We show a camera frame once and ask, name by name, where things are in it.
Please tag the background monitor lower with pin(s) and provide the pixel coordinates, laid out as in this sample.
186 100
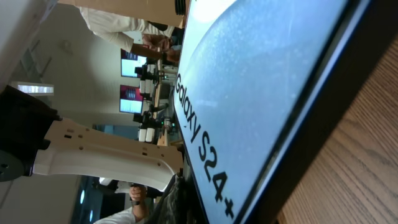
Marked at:
130 100

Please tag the background monitor upper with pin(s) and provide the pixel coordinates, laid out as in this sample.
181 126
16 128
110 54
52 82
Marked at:
129 62

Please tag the background person white shirt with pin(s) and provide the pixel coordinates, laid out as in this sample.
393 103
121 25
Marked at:
137 36

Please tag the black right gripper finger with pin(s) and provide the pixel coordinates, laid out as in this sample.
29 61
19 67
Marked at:
178 205

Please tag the Galaxy S24+ smartphone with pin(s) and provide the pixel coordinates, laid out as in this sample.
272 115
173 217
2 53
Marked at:
260 87

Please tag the background monitor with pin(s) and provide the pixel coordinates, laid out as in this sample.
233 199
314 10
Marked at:
129 62
130 100

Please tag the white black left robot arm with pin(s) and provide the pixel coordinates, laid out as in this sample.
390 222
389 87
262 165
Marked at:
36 140

